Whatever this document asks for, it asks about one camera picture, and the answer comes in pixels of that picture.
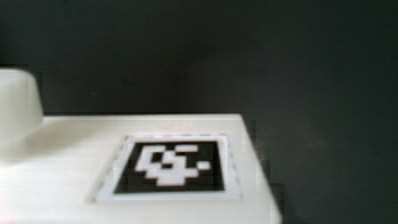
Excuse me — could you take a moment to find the white drawer with tag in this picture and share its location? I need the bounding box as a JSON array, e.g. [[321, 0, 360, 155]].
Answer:
[[0, 69, 282, 224]]

